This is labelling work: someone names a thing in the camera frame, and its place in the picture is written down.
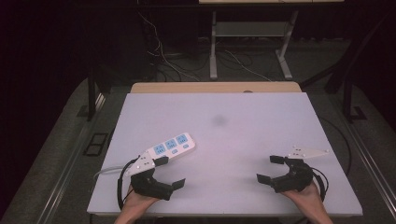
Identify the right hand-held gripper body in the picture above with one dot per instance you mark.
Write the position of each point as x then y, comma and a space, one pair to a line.
299, 179

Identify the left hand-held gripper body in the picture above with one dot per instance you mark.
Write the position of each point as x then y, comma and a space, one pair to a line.
149, 185

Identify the white power strip blue sockets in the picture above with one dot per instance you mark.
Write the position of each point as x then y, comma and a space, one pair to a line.
174, 146

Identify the person's right hand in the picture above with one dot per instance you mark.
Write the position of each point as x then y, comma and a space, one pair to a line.
306, 199

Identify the person's left hand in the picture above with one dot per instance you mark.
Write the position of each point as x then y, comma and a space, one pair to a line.
135, 203

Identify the wooden table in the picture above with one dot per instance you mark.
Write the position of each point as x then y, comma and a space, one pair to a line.
214, 87

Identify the black metal stand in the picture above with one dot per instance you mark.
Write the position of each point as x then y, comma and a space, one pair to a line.
347, 81
91, 93

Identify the metal floor rail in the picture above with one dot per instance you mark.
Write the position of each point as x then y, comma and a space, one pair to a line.
71, 161
370, 161

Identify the white metal desk frame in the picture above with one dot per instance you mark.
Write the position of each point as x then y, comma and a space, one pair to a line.
213, 46

